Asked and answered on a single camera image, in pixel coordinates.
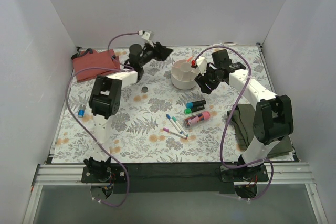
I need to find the white divided round container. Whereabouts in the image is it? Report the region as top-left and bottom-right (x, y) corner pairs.
(171, 59), (200, 90)

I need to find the blue capped black highlighter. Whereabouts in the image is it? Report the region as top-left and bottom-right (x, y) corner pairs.
(185, 100), (206, 108)

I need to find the green capped black highlighter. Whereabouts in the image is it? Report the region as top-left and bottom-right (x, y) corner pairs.
(184, 105), (205, 114)

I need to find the teal capped white marker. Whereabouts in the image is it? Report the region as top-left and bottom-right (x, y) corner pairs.
(172, 116), (188, 137)

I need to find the blue capped white marker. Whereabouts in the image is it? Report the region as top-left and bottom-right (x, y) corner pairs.
(166, 114), (183, 135)

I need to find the pink capped white marker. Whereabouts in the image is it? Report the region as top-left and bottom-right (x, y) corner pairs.
(163, 127), (187, 139)

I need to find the blue grey glue stick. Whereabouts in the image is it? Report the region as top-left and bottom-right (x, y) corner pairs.
(78, 104), (86, 118)

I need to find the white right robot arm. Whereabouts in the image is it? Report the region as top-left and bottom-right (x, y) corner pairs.
(191, 46), (293, 181)

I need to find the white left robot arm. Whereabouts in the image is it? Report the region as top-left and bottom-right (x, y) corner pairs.
(89, 42), (173, 161)

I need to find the small dark round cap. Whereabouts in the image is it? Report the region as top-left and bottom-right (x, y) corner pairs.
(141, 86), (148, 93)

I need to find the pink transparent pencil case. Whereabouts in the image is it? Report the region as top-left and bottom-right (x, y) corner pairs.
(184, 111), (211, 128)

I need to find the olive green folded cloth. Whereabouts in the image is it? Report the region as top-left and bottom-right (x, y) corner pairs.
(231, 104), (293, 158)

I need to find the red folded cloth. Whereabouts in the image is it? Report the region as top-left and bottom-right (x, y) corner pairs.
(71, 48), (120, 82)

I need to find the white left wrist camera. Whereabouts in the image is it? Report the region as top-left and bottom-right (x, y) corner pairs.
(138, 30), (154, 47)

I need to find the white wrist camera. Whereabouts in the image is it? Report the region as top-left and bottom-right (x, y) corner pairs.
(191, 57), (208, 75)
(138, 30), (154, 47)

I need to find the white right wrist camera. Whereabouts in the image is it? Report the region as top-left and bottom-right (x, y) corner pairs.
(191, 57), (208, 75)

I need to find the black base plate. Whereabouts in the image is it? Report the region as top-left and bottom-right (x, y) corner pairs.
(81, 161), (269, 194)

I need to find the aluminium front rail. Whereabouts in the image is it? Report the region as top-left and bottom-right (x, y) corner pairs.
(24, 162), (328, 223)

